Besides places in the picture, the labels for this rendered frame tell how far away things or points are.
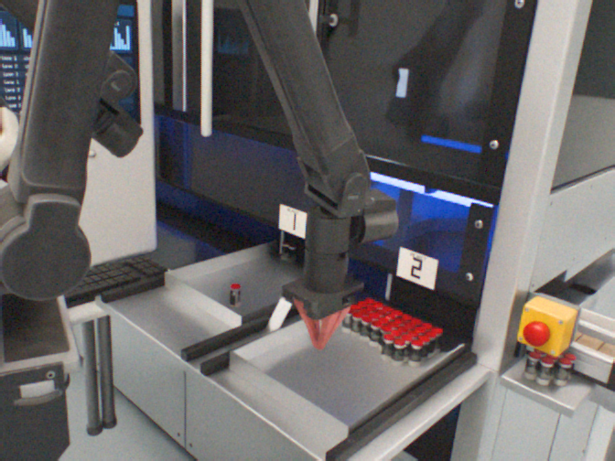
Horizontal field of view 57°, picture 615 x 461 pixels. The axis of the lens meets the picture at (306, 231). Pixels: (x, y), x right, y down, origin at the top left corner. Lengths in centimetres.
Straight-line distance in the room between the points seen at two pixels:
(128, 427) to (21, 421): 155
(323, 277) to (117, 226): 96
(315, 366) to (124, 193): 80
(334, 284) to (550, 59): 48
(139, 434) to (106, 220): 97
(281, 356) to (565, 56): 67
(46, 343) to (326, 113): 46
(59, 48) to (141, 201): 114
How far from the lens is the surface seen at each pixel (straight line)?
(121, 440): 228
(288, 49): 59
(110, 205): 158
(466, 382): 106
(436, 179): 106
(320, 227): 71
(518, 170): 98
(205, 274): 135
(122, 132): 101
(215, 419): 183
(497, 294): 105
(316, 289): 75
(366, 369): 103
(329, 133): 64
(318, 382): 98
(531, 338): 101
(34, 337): 83
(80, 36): 51
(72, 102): 52
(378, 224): 76
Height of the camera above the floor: 144
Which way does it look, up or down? 20 degrees down
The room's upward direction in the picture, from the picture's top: 4 degrees clockwise
